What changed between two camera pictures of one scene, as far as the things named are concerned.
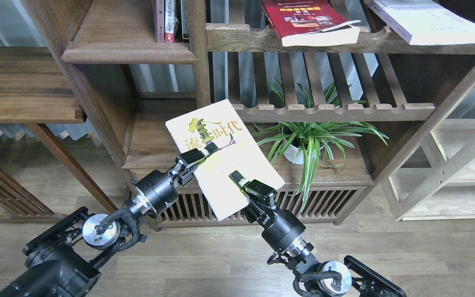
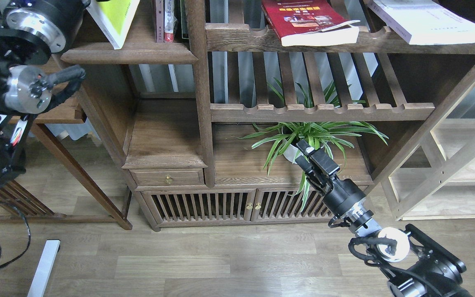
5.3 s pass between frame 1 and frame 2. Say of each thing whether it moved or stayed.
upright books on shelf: stayed
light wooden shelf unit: stayed
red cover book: stayed
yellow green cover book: moved
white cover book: stayed
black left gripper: moved
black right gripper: moved
